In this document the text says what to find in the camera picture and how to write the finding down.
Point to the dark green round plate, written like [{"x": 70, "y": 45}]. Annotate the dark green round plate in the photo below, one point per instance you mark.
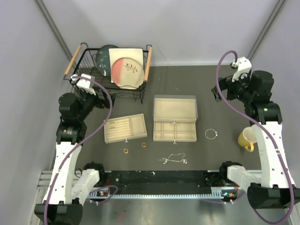
[{"x": 103, "y": 60}]

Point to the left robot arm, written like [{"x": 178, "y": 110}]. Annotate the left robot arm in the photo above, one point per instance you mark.
[{"x": 64, "y": 199}]

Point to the pink and cream round plate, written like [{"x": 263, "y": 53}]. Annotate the pink and cream round plate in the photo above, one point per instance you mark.
[{"x": 127, "y": 73}]

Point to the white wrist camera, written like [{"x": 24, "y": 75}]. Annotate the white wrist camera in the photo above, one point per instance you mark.
[
  {"x": 243, "y": 66},
  {"x": 83, "y": 84}
]

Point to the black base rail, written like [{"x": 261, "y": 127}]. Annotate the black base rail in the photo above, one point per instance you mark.
[{"x": 161, "y": 182}]

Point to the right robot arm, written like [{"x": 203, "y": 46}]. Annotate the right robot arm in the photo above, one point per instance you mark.
[{"x": 275, "y": 188}]

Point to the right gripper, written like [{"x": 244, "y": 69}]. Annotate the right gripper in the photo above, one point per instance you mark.
[{"x": 226, "y": 83}]

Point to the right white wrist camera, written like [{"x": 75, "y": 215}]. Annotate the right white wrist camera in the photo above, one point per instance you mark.
[{"x": 243, "y": 66}]

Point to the beige compartment drawer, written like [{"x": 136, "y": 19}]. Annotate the beige compartment drawer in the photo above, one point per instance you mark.
[{"x": 179, "y": 132}]

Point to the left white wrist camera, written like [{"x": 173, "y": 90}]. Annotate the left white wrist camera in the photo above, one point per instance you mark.
[{"x": 83, "y": 84}]

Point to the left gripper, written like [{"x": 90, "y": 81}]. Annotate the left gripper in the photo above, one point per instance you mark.
[{"x": 102, "y": 103}]

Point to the beige jewelry box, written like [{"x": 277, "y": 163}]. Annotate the beige jewelry box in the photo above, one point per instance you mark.
[{"x": 178, "y": 108}]

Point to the beige ring tray drawer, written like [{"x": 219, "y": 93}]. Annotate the beige ring tray drawer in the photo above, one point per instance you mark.
[{"x": 125, "y": 128}]

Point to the yellow mug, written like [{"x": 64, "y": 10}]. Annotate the yellow mug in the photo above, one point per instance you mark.
[{"x": 247, "y": 139}]

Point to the cream square plate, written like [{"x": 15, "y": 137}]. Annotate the cream square plate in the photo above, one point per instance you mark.
[{"x": 134, "y": 53}]

